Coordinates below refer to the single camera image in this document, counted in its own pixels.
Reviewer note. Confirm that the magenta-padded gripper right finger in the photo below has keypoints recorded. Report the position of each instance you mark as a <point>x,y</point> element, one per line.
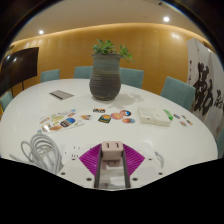
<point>135,160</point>

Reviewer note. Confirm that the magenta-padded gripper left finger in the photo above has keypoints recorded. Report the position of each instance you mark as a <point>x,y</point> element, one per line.
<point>88,160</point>

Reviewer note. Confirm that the small white charger block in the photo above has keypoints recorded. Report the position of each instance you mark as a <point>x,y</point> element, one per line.
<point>112,151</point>

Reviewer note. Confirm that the white power strip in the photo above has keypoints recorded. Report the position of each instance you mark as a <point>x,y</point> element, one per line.
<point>75,151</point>

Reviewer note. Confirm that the oval orange and blue sticker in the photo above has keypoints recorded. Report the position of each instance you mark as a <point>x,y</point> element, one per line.
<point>128,120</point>

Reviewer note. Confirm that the small orange sticker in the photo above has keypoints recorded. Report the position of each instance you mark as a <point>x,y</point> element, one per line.
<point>86,117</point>

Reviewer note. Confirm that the dark sticker with orange sunset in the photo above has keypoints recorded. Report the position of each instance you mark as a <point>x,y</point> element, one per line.
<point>104,118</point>

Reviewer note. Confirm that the white flat box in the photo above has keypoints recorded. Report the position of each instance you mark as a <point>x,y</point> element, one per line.
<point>163,120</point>
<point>146,115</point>

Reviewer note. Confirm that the round pink sticker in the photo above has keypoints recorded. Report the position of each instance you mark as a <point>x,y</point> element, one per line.
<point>116,116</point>

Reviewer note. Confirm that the round red and blue sticker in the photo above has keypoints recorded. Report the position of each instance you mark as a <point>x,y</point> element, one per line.
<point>125,113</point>

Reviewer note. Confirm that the dark rectangular sticker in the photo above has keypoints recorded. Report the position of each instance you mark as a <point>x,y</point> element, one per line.
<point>99,110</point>

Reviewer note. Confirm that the round white-rimmed sticker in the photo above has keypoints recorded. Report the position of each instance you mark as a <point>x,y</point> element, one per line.
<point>183,123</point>

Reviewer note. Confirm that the small colourful sticker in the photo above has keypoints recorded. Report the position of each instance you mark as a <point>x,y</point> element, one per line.
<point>183,116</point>
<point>189,122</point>
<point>176,116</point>

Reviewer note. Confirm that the teal chairs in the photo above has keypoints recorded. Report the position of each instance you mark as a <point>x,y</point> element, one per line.
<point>178,91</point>

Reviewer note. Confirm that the potted plant in grey vase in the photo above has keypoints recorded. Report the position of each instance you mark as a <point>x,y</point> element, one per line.
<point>105,80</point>

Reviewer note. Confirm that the white calligraphy folding screen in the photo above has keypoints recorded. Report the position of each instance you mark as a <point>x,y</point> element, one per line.
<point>203,90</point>

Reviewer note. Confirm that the black television on stand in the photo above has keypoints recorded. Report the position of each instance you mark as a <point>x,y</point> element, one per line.
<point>20,66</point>

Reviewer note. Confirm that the round ceiling lights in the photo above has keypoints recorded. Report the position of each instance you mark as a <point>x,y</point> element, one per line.
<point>166,19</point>

